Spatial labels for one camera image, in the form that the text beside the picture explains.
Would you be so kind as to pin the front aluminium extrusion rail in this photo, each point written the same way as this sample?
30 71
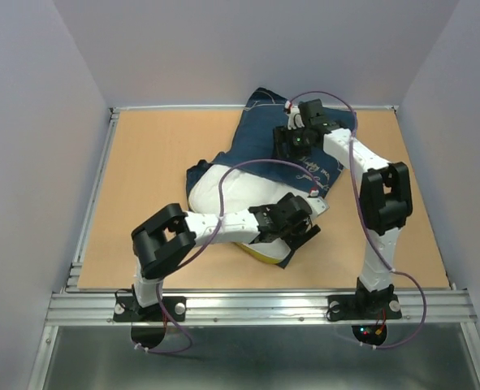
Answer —
207 308

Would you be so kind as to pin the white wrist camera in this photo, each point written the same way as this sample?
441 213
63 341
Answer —
294 116
317 204

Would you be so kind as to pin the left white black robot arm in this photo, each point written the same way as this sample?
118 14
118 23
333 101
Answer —
161 243

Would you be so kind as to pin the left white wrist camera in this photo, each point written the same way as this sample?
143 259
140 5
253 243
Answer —
317 204

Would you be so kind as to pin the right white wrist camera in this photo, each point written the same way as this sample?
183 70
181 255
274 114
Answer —
294 116

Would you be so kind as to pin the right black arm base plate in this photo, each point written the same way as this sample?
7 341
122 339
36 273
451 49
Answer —
352 308

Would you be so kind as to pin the grey metal front panel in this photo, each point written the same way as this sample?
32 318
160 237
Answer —
295 357

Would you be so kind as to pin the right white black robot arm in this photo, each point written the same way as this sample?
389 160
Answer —
382 189

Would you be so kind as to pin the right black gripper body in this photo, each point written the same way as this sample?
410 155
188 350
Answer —
297 140

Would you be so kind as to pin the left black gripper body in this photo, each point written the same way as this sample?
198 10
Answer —
290 235

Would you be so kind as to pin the white pillow yellow underside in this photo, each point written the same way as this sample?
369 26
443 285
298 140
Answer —
240 191

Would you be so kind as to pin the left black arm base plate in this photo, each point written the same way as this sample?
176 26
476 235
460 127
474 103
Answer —
127 310

